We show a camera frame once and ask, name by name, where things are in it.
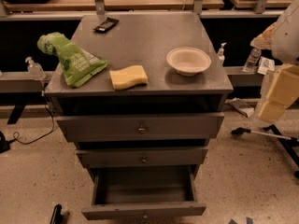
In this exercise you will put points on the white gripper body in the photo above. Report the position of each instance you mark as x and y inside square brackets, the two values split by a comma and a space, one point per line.
[287, 36]

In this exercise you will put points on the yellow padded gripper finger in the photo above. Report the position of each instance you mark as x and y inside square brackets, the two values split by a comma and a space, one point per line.
[284, 89]
[270, 112]

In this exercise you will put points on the yellow sponge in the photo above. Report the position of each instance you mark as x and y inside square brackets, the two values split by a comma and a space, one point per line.
[128, 77]

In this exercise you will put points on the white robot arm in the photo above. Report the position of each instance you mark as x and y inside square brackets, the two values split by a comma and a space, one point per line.
[282, 39]

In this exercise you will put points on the grey top drawer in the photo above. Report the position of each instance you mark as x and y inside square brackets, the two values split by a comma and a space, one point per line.
[140, 127]

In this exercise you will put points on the grey drawer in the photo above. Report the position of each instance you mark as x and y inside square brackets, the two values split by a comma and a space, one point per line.
[137, 157]
[140, 127]
[142, 192]

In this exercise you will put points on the grey drawer cabinet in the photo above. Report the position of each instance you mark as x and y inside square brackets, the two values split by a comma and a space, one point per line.
[143, 39]

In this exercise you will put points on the grey middle drawer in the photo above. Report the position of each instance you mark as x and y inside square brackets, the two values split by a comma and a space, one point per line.
[137, 157]

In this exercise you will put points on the grey bottom drawer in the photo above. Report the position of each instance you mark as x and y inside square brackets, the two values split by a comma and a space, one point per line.
[142, 192]

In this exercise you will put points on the white paper packet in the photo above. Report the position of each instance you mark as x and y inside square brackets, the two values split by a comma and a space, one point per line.
[265, 65]

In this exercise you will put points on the clear water bottle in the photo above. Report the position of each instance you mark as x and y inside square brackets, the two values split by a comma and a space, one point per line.
[252, 60]

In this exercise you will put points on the grey box on floor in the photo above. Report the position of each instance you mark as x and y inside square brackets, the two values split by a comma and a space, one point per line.
[242, 107]

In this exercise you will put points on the black metal stand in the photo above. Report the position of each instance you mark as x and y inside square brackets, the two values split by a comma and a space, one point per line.
[272, 133]

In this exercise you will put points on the white paper bowl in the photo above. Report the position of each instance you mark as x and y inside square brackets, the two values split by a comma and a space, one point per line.
[188, 61]

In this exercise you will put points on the wooden back shelf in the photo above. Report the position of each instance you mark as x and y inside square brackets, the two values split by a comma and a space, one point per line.
[110, 5]

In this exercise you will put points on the black snack bar wrapper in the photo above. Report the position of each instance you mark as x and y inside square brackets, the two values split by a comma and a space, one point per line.
[106, 25]

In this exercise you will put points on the green snack bag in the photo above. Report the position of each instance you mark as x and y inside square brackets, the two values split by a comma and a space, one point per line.
[78, 65]

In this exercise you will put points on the clear sanitizer pump bottle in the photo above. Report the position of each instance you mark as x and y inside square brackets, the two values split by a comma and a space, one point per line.
[35, 69]

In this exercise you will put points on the black object on floor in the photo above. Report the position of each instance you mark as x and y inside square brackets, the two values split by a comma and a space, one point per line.
[59, 216]

